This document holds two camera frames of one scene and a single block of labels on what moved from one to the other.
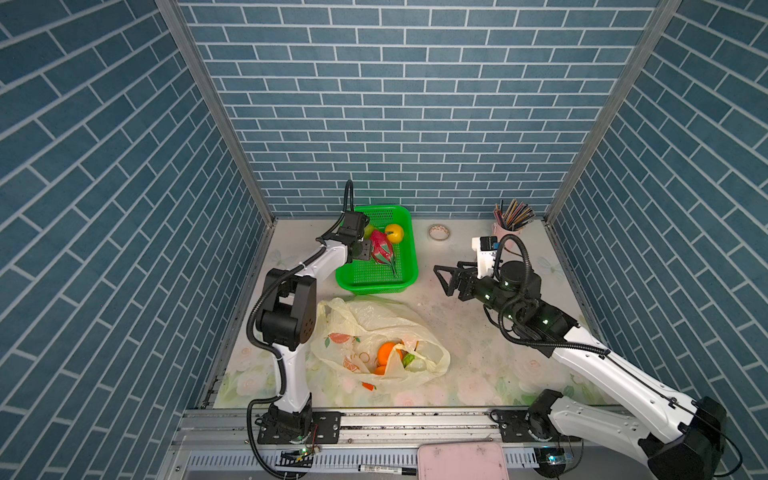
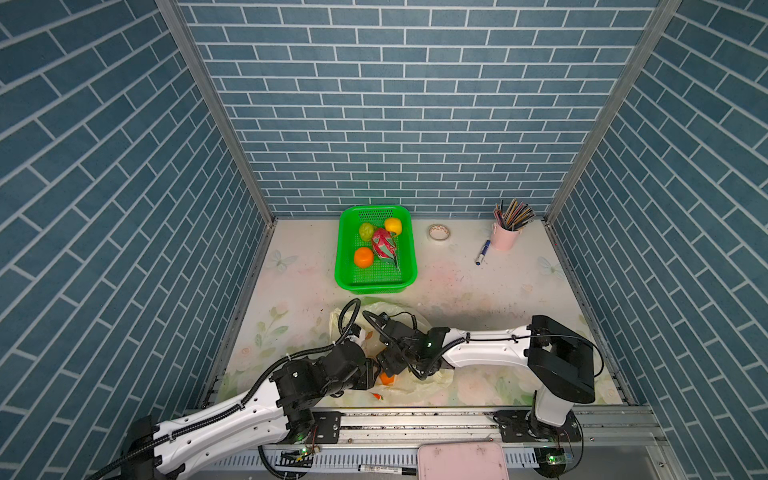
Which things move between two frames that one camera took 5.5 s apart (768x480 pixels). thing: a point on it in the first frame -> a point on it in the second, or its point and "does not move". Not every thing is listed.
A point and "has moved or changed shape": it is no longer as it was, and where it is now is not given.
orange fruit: x=384 y=351 has moved or changed shape
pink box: x=462 y=461 does not move
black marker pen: x=408 y=471 does not move
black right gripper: x=458 y=280 -> x=385 y=357
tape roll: x=438 y=232 does not move
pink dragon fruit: x=382 y=249 does not move
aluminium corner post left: x=175 y=15 does not move
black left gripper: x=365 y=249 -> x=369 y=373
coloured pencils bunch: x=513 y=216 does not move
